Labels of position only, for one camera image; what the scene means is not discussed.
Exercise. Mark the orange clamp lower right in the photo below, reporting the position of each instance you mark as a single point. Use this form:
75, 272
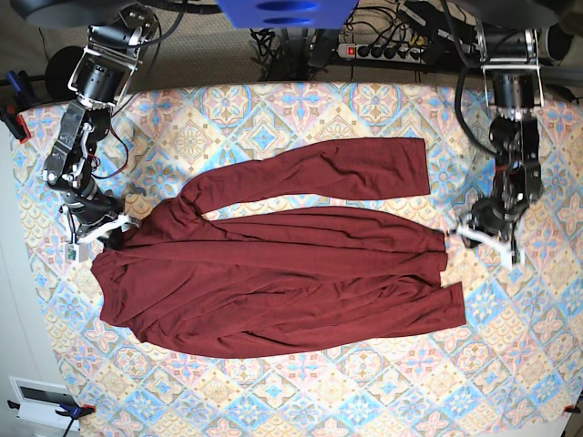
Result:
572, 409

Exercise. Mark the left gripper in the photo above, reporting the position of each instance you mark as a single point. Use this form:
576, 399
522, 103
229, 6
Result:
490, 216

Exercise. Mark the blue clamp lower left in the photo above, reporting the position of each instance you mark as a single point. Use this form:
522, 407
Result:
73, 412

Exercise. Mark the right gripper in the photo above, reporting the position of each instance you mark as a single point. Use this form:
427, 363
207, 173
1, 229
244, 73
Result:
94, 212

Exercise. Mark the round speaker top right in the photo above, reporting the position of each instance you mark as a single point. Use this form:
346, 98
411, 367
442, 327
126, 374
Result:
553, 45

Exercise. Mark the blue handled clamp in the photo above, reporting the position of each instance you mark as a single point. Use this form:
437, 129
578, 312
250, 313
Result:
20, 82

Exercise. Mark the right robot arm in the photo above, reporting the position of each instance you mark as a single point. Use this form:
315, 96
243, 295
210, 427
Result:
99, 81

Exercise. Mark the orange black clamp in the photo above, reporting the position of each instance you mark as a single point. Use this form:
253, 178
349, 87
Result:
15, 123

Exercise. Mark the blue plastic mount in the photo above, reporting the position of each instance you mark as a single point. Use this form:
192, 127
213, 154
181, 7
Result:
319, 14

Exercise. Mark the patterned tablecloth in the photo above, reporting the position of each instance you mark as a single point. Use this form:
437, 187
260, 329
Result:
516, 363

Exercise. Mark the white power strip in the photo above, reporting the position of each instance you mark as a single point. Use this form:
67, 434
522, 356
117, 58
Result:
402, 54

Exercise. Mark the white wall box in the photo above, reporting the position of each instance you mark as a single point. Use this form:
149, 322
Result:
45, 392

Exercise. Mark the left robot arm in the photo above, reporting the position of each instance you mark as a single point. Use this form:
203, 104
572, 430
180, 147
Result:
508, 58

